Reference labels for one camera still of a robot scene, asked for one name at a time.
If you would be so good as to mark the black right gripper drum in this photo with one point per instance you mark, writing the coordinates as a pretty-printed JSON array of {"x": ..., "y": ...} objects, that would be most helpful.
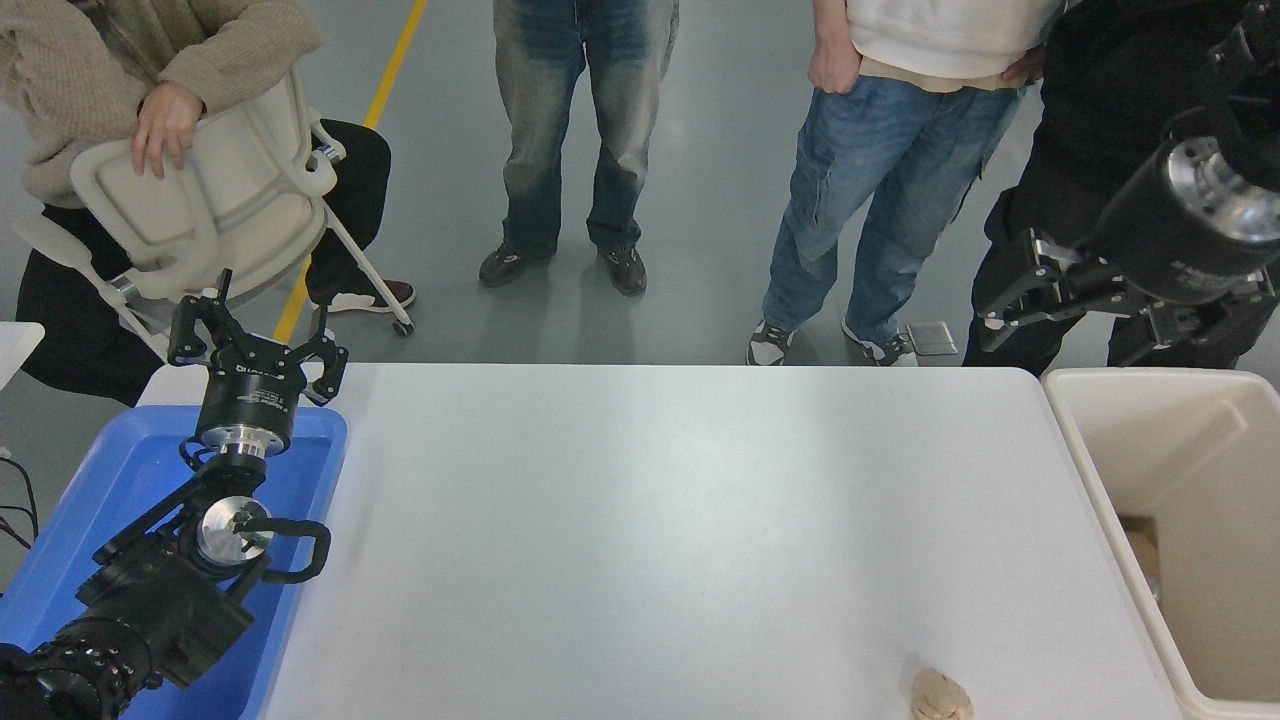
[{"x": 1160, "y": 245}]

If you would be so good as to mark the white side table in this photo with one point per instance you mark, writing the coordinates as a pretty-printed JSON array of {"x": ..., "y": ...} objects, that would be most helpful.
[{"x": 15, "y": 345}]

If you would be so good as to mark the large pale bin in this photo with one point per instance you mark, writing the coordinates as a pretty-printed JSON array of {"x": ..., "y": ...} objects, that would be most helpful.
[{"x": 1200, "y": 470}]

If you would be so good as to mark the person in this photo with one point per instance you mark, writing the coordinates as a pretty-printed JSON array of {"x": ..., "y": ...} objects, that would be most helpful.
[
  {"x": 60, "y": 70},
  {"x": 880, "y": 160},
  {"x": 1100, "y": 100},
  {"x": 545, "y": 120}
]

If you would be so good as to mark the cream plastic chair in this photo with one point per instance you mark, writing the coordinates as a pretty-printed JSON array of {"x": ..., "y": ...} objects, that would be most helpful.
[{"x": 200, "y": 190}]

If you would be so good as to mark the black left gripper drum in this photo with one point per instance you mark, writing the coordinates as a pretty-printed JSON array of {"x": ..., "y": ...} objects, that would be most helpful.
[{"x": 248, "y": 395}]

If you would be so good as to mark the blue plastic tray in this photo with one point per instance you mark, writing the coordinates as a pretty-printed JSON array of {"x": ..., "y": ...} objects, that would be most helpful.
[{"x": 110, "y": 480}]

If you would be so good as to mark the grey metal floor plate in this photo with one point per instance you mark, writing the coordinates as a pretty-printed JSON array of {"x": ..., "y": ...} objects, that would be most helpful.
[{"x": 932, "y": 337}]

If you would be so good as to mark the person's hand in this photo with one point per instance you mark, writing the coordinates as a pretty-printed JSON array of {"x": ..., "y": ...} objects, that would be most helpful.
[
  {"x": 835, "y": 68},
  {"x": 165, "y": 125},
  {"x": 1028, "y": 70}
]

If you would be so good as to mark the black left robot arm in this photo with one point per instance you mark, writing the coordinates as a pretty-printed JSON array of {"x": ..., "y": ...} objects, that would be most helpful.
[{"x": 160, "y": 600}]

